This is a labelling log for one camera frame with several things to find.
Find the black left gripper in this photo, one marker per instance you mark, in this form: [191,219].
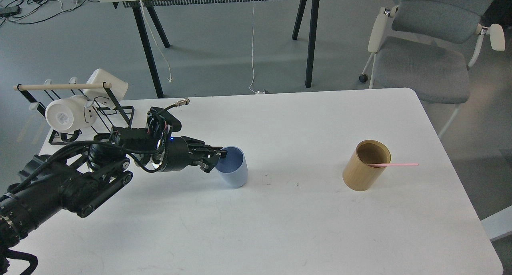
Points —
[183,151]

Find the bamboo cylinder holder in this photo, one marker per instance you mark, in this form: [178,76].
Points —
[358,174]

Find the grey office chair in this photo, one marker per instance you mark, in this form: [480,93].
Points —
[436,74]

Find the white furniture edge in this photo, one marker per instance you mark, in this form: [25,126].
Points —
[498,225]

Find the white mug front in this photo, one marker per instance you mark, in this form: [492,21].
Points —
[68,115]

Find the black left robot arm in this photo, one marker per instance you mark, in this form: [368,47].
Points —
[81,176]

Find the black wire cup rack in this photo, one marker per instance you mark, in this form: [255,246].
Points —
[104,95]

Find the blue plastic cup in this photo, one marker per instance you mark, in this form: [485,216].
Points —
[233,168]

